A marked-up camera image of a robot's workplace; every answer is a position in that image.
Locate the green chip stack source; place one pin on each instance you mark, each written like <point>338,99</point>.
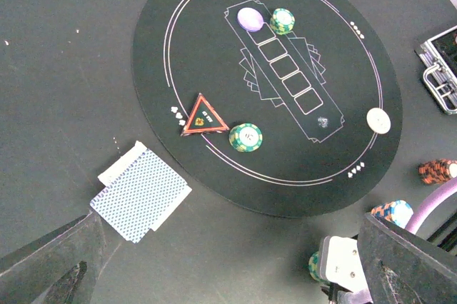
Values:
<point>313,264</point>

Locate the brown orange chip stack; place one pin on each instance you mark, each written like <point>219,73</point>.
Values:
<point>437,171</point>

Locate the white dealer button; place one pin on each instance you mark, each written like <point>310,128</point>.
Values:
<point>378,121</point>

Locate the green chips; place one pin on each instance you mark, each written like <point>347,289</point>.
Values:
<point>282,21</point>
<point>245,137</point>

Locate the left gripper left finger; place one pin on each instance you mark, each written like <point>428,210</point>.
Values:
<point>61,266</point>

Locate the purple round button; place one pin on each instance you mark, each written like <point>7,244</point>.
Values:
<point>250,19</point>

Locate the red triangular button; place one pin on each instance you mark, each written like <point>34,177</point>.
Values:
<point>203,119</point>

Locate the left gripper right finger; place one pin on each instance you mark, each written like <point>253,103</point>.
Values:
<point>400,267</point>

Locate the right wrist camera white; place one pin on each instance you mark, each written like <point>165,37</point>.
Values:
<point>340,263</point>

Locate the aluminium poker case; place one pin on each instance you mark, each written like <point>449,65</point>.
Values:
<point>438,54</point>

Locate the round black poker mat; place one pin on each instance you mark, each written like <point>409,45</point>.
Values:
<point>308,91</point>

